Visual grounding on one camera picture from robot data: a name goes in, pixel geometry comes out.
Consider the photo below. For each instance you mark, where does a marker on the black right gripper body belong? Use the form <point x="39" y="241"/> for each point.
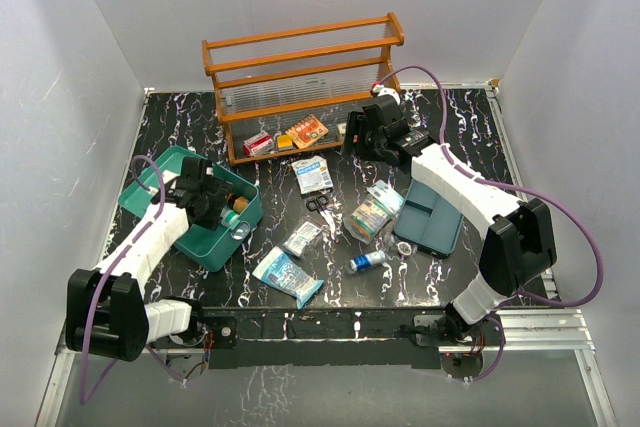
<point x="374" y="142"/>

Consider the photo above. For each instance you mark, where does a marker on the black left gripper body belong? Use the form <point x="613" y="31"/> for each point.
<point x="216" y="195"/>

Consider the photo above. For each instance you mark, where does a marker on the brown orange-capped syrup bottle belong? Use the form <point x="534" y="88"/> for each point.
<point x="238" y="203"/>

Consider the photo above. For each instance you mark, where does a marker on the white green medicine bottle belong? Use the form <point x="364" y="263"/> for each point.
<point x="229" y="218"/>

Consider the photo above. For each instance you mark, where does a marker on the white blue sachet packet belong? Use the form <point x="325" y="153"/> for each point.
<point x="312" y="174"/>

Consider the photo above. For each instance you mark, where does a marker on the green medicine kit box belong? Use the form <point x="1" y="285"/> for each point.
<point x="211" y="249"/>

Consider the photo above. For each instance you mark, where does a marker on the bagged white gauze pads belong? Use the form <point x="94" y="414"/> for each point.
<point x="304" y="236"/>

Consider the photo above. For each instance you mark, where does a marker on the blue white mask packet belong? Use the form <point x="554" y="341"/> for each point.
<point x="279" y="271"/>

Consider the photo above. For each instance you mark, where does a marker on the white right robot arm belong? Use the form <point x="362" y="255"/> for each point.
<point x="518" y="238"/>

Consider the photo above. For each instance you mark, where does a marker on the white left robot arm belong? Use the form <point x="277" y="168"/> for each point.
<point x="106" y="313"/>

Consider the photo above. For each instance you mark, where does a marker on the cream long medicine box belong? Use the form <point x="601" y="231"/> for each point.
<point x="341" y="131"/>

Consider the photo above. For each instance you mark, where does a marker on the orange patterned medicine box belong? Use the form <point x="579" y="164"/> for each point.
<point x="307" y="132"/>

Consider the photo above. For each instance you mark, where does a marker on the red white medicine box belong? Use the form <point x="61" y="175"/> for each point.
<point x="258" y="144"/>

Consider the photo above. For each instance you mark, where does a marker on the yellow grey small box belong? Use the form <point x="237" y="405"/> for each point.
<point x="284" y="142"/>

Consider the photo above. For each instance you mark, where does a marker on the orange wooden shelf rack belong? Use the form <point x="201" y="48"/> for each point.
<point x="267" y="82"/>

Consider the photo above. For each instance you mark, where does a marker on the blue divided tray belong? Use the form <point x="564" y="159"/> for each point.
<point x="428" y="221"/>

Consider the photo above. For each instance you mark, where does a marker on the blue white small tube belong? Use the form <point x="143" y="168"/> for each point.
<point x="366" y="261"/>

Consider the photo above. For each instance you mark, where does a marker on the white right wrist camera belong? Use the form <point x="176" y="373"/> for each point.
<point x="379" y="89"/>

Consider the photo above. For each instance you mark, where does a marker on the black handled scissors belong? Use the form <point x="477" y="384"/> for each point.
<point x="319" y="203"/>

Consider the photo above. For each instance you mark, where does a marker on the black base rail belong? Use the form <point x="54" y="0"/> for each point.
<point x="250" y="337"/>

